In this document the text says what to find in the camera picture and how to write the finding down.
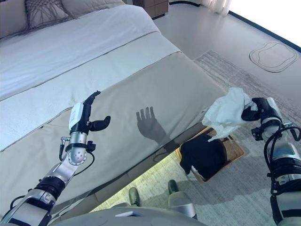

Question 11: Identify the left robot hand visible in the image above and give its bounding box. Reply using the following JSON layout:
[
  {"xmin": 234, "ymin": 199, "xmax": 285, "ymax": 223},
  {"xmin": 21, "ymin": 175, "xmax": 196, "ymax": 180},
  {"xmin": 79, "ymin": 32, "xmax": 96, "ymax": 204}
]
[{"xmin": 69, "ymin": 90, "xmax": 111, "ymax": 135}]

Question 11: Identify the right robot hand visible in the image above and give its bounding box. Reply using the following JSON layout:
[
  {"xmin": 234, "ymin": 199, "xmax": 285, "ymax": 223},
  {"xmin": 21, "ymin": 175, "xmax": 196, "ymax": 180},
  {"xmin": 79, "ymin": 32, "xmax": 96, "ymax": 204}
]
[{"xmin": 241, "ymin": 97, "xmax": 283, "ymax": 122}]

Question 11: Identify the white garment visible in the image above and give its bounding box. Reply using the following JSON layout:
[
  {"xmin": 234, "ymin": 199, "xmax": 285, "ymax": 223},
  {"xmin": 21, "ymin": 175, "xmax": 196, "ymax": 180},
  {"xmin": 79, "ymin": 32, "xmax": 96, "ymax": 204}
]
[{"xmin": 201, "ymin": 87, "xmax": 253, "ymax": 142}]

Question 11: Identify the black garment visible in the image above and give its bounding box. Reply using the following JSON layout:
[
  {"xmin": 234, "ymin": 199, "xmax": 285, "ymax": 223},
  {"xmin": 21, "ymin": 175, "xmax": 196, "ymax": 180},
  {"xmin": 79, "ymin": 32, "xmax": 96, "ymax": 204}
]
[{"xmin": 180, "ymin": 134, "xmax": 229, "ymax": 182}]

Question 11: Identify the brown wicker basket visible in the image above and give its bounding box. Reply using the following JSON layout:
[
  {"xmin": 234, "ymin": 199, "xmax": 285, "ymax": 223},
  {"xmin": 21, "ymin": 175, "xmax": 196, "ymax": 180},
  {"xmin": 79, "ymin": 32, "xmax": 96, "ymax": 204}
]
[{"xmin": 176, "ymin": 126, "xmax": 245, "ymax": 183}]

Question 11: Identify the bed with beige bedspread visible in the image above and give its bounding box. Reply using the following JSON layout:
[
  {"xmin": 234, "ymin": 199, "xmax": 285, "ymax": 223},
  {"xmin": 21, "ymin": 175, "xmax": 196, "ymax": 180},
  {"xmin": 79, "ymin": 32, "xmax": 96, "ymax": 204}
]
[{"xmin": 0, "ymin": 4, "xmax": 226, "ymax": 217}]

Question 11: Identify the white duvet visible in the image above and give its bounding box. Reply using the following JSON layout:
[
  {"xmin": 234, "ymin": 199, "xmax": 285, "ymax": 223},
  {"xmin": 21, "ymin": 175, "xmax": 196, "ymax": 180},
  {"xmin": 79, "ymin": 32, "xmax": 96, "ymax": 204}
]
[{"xmin": 0, "ymin": 4, "xmax": 160, "ymax": 99}]

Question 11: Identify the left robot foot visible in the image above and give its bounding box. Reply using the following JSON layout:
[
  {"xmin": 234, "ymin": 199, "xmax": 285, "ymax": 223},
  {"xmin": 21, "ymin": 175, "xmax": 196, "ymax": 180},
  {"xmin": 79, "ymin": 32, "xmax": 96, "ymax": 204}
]
[{"xmin": 128, "ymin": 187, "xmax": 141, "ymax": 205}]

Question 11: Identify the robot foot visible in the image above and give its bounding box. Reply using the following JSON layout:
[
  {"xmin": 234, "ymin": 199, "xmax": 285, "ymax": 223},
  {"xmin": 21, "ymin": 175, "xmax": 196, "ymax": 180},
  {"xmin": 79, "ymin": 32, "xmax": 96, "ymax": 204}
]
[
  {"xmin": 128, "ymin": 187, "xmax": 141, "ymax": 205},
  {"xmin": 167, "ymin": 179, "xmax": 179, "ymax": 196}
]

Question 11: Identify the grey robot torso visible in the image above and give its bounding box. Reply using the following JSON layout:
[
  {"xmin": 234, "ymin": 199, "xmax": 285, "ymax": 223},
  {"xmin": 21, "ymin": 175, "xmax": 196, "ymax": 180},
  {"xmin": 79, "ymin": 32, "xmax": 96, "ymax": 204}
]
[{"xmin": 56, "ymin": 204, "xmax": 196, "ymax": 226}]

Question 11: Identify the patterned grey cushion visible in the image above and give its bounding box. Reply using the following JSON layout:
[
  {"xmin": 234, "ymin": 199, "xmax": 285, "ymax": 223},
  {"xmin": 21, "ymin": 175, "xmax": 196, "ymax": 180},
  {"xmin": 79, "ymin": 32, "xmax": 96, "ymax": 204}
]
[{"xmin": 24, "ymin": 0, "xmax": 71, "ymax": 30}]

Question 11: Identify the large beige pillow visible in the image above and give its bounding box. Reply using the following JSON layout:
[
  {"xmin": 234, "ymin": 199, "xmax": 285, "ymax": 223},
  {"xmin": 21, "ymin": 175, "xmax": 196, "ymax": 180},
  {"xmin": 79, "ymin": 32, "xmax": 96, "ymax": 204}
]
[
  {"xmin": 61, "ymin": 0, "xmax": 127, "ymax": 19},
  {"xmin": 0, "ymin": 0, "xmax": 30, "ymax": 40}
]

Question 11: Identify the white curtain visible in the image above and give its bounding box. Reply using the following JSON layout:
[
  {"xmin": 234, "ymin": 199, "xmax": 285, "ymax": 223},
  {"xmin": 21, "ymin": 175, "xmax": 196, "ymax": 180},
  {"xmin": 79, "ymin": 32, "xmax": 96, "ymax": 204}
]
[{"xmin": 199, "ymin": 0, "xmax": 230, "ymax": 16}]

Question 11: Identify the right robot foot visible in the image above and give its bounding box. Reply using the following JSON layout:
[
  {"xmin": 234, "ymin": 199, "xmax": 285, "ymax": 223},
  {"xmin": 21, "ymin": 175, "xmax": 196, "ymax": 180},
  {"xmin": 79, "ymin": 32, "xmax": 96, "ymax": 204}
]
[{"xmin": 167, "ymin": 179, "xmax": 179, "ymax": 196}]

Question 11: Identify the right silver robot leg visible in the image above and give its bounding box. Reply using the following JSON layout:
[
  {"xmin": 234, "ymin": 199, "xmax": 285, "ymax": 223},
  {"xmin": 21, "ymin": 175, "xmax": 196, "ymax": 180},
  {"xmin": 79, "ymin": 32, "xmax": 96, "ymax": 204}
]
[{"xmin": 168, "ymin": 190, "xmax": 197, "ymax": 221}]

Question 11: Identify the light wooden nightstand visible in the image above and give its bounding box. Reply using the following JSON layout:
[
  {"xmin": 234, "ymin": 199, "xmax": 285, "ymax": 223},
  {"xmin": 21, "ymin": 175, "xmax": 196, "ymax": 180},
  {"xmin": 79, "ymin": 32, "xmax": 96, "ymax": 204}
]
[{"xmin": 142, "ymin": 0, "xmax": 169, "ymax": 19}]

